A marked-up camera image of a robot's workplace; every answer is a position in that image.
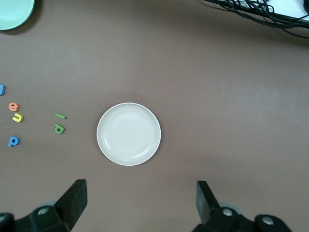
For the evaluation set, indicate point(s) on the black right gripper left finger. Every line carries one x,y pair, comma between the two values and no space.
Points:
72,205

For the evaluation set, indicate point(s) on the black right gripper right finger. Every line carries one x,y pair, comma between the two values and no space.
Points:
207,207

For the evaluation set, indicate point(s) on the green foam letter p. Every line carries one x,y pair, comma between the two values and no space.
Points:
60,126

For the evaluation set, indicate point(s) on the green foam letter l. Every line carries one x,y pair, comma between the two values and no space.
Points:
60,116

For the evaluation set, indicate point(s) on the yellow foam letter u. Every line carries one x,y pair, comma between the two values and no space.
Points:
19,120

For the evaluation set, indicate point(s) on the orange foam letter e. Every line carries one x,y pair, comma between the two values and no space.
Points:
11,107

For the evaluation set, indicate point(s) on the blue foam letter p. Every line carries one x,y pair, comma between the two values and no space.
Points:
10,143

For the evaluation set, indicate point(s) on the beige round plate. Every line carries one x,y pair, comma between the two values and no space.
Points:
128,134

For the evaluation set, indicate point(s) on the brown table cover sheet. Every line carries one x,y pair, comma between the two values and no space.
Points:
193,96

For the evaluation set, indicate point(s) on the blue foam letter g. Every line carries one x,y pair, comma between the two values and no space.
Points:
2,90

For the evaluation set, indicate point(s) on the pale green round plate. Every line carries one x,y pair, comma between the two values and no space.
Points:
12,12

